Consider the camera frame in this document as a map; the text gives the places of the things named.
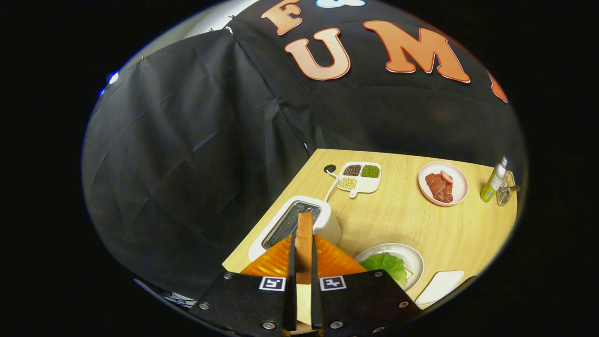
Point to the green lettuce leaf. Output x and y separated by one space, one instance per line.
386 267

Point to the red sausage slice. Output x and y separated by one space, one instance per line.
447 177

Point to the toasted brown bread slice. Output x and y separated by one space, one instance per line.
304 248

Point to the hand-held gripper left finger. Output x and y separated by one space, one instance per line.
291 290

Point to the pink plate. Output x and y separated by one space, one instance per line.
458 187

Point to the green label metal bottle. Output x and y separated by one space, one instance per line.
492 185

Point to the white oval plate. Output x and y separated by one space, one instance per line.
440 286

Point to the white toaster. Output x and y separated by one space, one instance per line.
330 224

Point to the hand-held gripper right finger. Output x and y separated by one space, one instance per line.
316 299

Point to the white divided bean dish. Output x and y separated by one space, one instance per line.
367 185

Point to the round grey plate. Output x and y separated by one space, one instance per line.
414 260

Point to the black backdrop cloth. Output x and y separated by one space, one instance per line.
187 164

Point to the brown meat pieces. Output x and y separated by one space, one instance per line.
440 189

